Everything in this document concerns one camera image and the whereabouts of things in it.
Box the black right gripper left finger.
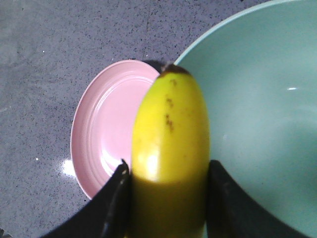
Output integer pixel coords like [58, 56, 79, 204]
[46, 160, 130, 238]

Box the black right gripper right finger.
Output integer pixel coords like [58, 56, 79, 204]
[207, 160, 306, 238]

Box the pink plate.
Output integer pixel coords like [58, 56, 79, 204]
[70, 59, 160, 199]

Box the green ribbed bowl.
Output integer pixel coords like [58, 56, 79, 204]
[176, 0, 317, 238]

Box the yellow banana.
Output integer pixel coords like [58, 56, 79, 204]
[127, 64, 210, 238]

